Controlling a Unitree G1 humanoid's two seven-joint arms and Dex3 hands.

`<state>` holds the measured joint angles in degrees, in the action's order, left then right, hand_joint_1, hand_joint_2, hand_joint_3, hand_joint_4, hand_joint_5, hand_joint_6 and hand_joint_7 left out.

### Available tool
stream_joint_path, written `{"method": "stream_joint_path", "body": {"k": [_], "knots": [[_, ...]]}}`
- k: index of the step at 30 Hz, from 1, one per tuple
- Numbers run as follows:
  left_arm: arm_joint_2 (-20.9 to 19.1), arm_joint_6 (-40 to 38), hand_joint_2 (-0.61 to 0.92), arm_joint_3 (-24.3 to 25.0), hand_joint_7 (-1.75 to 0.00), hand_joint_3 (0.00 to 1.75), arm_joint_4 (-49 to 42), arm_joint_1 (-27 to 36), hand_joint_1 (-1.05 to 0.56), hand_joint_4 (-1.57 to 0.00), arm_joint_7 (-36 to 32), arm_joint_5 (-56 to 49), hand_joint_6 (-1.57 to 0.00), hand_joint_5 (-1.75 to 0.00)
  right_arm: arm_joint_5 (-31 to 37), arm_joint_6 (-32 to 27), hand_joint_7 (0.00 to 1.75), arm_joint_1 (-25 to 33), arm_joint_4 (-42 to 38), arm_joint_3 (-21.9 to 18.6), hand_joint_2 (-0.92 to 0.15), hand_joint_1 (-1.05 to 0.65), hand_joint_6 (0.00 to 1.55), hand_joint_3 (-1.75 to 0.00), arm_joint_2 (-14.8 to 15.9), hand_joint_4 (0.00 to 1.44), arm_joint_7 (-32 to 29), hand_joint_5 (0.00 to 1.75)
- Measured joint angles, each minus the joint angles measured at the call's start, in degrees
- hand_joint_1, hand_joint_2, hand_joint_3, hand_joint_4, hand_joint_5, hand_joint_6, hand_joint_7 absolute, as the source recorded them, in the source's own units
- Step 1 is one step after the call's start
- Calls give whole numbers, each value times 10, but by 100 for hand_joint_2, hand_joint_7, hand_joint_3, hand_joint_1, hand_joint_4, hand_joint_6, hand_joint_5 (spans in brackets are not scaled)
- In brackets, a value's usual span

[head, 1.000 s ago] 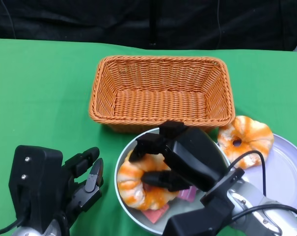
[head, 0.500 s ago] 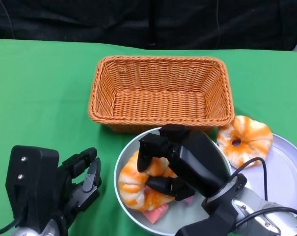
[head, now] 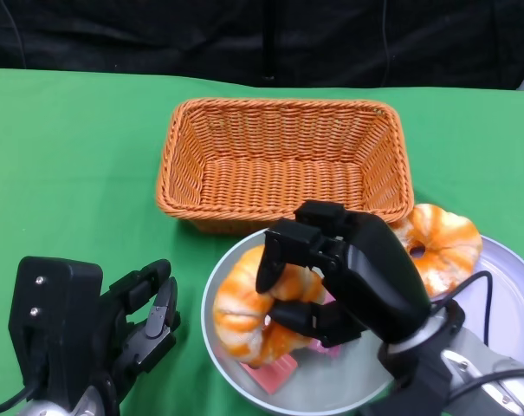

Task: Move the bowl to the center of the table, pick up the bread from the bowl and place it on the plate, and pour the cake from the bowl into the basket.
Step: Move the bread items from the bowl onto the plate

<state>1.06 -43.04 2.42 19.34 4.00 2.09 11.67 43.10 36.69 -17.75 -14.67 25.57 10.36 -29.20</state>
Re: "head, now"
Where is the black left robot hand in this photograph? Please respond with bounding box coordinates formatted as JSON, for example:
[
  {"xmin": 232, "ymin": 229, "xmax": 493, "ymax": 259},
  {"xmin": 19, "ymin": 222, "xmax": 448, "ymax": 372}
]
[{"xmin": 99, "ymin": 258, "xmax": 181, "ymax": 391}]

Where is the green tablecloth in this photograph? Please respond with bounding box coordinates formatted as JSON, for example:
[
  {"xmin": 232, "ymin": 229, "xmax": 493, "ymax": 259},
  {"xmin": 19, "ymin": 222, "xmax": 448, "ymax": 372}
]
[{"xmin": 0, "ymin": 67, "xmax": 524, "ymax": 416}]

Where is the orange striped ring bread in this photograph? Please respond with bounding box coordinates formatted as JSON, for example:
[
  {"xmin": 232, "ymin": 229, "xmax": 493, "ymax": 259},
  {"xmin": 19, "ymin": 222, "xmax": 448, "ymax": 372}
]
[
  {"xmin": 212, "ymin": 244, "xmax": 327, "ymax": 366},
  {"xmin": 391, "ymin": 203, "xmax": 483, "ymax": 300}
]

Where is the lavender round plate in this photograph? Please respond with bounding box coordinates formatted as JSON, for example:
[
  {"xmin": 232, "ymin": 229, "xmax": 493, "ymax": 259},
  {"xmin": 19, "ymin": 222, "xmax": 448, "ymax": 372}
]
[{"xmin": 419, "ymin": 235, "xmax": 524, "ymax": 361}]

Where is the pink striped cake slice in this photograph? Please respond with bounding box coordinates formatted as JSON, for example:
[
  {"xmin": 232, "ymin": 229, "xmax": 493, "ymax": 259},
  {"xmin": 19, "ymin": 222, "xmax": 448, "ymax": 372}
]
[{"xmin": 304, "ymin": 290, "xmax": 346, "ymax": 359}]

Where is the orange wicker basket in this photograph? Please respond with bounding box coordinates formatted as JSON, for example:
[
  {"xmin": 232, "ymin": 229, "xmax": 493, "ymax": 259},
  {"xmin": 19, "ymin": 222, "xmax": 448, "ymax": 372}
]
[{"xmin": 156, "ymin": 97, "xmax": 414, "ymax": 235}]

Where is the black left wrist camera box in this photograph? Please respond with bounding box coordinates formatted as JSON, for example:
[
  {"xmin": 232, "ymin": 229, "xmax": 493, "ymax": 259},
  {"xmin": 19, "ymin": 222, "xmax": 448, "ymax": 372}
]
[{"xmin": 8, "ymin": 256, "xmax": 105, "ymax": 404}]

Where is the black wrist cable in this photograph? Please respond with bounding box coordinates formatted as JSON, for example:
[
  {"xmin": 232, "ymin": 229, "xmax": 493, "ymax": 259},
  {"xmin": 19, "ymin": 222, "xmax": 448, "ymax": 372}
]
[
  {"xmin": 430, "ymin": 270, "xmax": 493, "ymax": 348},
  {"xmin": 0, "ymin": 380, "xmax": 38, "ymax": 416}
]

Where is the black curtain backdrop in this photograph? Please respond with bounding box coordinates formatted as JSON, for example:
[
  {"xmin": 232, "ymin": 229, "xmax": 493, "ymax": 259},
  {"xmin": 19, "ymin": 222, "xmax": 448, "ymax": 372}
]
[{"xmin": 0, "ymin": 0, "xmax": 524, "ymax": 91}]

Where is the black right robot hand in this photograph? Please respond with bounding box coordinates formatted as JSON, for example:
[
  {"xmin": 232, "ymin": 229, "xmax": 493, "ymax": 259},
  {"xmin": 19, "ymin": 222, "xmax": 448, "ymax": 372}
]
[{"xmin": 256, "ymin": 200, "xmax": 431, "ymax": 348}]

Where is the pale green bowl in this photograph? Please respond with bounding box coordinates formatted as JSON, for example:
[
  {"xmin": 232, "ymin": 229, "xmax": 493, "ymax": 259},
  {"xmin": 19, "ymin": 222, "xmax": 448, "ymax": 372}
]
[{"xmin": 200, "ymin": 227, "xmax": 401, "ymax": 416}]

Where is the coral cake with black dot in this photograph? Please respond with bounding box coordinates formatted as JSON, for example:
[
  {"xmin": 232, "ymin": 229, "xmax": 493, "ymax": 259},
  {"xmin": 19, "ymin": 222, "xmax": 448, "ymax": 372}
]
[{"xmin": 239, "ymin": 353, "xmax": 301, "ymax": 395}]

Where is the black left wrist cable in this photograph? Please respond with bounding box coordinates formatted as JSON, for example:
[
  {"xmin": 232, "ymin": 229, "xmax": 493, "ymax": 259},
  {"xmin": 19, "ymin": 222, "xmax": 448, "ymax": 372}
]
[{"xmin": 0, "ymin": 380, "xmax": 38, "ymax": 416}]

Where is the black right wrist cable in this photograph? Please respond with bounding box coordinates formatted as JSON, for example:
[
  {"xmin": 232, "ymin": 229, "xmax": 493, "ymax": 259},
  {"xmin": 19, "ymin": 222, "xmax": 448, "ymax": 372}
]
[{"xmin": 430, "ymin": 270, "xmax": 493, "ymax": 348}]

